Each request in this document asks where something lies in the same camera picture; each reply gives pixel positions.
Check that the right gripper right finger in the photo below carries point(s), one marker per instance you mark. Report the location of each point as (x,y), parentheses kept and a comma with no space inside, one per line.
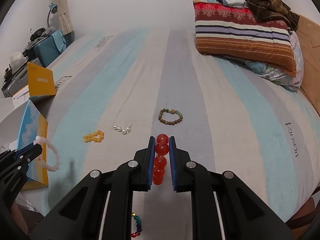
(178,160)

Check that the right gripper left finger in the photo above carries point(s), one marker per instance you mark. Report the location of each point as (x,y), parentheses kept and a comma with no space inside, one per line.
(145,158)

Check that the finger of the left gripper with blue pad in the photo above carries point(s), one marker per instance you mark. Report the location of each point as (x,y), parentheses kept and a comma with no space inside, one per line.
(30,151)

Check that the blue yellow cardboard box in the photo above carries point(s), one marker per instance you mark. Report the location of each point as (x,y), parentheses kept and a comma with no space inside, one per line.
(24,122)

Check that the grey suitcase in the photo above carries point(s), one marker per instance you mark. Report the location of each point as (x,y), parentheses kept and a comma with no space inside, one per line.
(15,76)

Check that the striped bed sheet mattress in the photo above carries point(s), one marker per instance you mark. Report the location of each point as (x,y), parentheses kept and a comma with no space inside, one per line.
(115,90)

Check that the teal suitcase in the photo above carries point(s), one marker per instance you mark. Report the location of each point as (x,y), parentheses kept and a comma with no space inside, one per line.
(52,46)

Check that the blue desk lamp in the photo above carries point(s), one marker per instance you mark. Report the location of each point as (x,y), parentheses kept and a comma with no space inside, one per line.
(53,8)

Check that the floral light pillow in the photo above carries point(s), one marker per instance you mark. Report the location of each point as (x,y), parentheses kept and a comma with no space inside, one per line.
(277,76)

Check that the striped red orange pillow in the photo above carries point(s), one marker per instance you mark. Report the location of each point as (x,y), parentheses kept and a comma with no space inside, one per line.
(226,31)

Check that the beige curtain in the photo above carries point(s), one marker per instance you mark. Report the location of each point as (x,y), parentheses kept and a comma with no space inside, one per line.
(64,17)

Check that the brown blanket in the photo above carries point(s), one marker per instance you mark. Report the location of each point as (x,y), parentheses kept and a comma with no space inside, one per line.
(273,10)

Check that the wooden headboard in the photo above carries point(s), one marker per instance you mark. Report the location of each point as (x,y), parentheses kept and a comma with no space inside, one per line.
(308,33)

